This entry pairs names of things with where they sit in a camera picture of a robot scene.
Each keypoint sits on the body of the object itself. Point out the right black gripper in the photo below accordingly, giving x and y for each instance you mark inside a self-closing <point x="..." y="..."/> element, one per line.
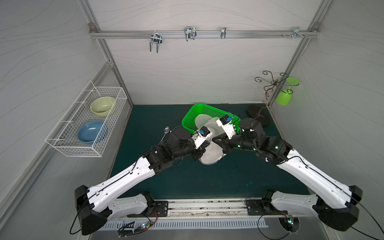
<point x="223" y="141"/>

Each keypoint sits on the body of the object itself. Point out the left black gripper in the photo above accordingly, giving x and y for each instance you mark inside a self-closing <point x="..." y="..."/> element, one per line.
<point x="199" y="151"/>

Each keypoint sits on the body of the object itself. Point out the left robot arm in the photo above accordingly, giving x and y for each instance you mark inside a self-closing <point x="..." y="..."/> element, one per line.
<point x="94" y="205"/>

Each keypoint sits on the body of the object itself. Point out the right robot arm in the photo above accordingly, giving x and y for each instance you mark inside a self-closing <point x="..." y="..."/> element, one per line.
<point x="334" y="203"/>

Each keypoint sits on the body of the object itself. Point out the green plastic basket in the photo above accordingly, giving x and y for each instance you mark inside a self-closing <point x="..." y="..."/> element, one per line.
<point x="188" y="122"/>

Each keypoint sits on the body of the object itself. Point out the metal spoon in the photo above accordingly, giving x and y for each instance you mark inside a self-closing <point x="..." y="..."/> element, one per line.
<point x="166" y="131"/>

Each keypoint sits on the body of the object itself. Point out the bronze cup tree stand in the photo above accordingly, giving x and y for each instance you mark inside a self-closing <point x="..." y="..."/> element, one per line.
<point x="257" y="113"/>

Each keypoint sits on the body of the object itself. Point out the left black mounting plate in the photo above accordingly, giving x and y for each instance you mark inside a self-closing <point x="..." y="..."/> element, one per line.
<point x="153" y="210"/>

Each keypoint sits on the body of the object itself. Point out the black mounting plate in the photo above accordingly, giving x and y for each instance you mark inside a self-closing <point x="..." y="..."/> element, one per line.
<point x="153" y="210"/>
<point x="256" y="207"/>

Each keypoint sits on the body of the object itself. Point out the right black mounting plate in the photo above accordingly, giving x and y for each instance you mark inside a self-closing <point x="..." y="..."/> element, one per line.
<point x="256" y="207"/>

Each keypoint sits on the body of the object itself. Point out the green plastic wine glass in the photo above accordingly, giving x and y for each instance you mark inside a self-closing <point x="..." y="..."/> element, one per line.
<point x="285" y="95"/>

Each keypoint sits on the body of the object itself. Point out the light green bowl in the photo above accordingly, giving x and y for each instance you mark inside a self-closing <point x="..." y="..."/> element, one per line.
<point x="104" y="106"/>

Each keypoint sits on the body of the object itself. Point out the small flat metal hook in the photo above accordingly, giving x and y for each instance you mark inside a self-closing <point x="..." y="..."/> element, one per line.
<point x="223" y="32"/>

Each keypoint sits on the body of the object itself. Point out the looped metal hook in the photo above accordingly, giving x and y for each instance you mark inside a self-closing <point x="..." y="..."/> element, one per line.
<point x="190" y="33"/>

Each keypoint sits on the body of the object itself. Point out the blue bowl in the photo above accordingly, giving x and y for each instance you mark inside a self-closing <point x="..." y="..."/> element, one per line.
<point x="93" y="132"/>

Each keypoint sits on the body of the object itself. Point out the double prong metal hook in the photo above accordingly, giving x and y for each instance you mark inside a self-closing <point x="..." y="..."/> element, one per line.
<point x="156" y="40"/>

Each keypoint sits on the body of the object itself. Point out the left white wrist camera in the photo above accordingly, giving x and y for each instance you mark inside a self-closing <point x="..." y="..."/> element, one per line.
<point x="203" y="135"/>

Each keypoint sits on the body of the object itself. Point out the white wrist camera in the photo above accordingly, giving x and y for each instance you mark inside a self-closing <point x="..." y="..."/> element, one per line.
<point x="226" y="123"/>
<point x="203" y="135"/>

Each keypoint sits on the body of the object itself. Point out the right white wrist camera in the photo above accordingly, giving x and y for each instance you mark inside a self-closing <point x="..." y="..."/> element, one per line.
<point x="226" y="123"/>

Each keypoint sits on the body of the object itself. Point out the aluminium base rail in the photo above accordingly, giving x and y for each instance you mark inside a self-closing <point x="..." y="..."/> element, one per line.
<point x="234" y="208"/>

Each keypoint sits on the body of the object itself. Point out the round floor cable port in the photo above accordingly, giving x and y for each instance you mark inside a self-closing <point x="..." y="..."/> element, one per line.
<point x="290" y="224"/>

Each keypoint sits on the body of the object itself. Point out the white slotted cable duct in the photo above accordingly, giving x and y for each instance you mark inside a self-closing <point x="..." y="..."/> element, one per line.
<point x="189" y="224"/>

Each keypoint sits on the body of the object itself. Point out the aluminium top rail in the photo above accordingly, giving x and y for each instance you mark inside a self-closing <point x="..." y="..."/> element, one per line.
<point x="201" y="34"/>

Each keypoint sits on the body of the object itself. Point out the white wire wall basket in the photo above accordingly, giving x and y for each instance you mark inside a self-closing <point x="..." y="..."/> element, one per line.
<point x="63" y="137"/>

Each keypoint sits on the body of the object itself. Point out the right metal rail hook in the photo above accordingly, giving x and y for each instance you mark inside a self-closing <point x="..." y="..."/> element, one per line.
<point x="296" y="34"/>

